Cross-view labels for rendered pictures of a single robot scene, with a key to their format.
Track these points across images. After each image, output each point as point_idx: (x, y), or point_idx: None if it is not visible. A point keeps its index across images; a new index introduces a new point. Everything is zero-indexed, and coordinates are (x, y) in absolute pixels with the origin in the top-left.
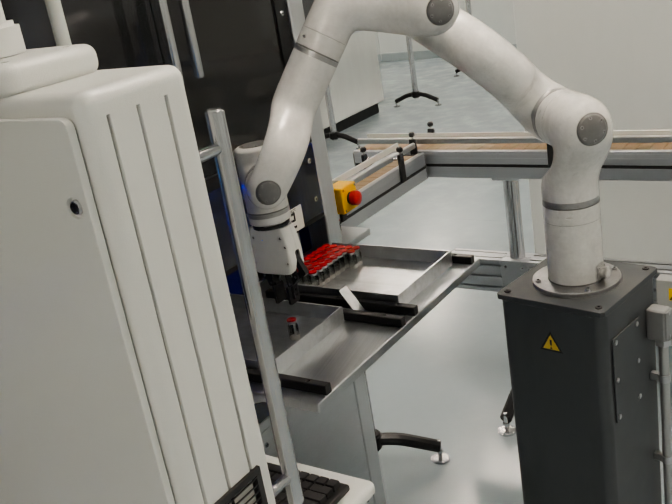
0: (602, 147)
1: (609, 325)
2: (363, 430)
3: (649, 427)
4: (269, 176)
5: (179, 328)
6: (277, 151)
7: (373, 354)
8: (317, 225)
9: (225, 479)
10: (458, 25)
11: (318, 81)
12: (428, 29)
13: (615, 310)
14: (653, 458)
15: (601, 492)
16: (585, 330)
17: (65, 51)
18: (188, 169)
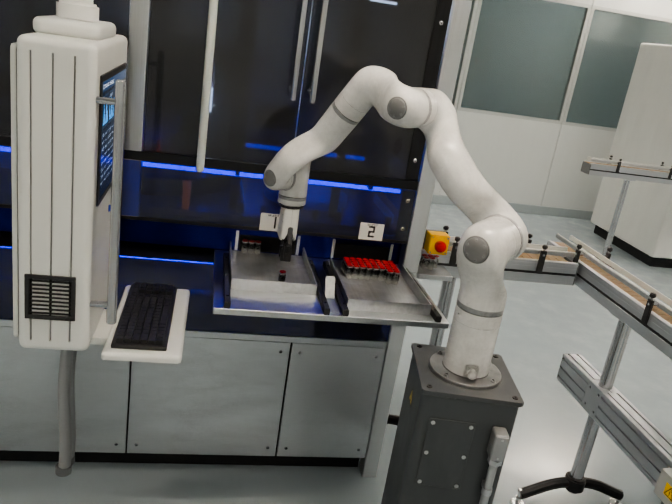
0: (483, 269)
1: (431, 405)
2: (377, 403)
3: None
4: (272, 168)
5: (42, 174)
6: (282, 155)
7: (283, 312)
8: (403, 249)
9: (49, 268)
10: (440, 132)
11: (332, 126)
12: (387, 118)
13: (444, 399)
14: None
15: None
16: (418, 397)
17: (76, 23)
18: (78, 100)
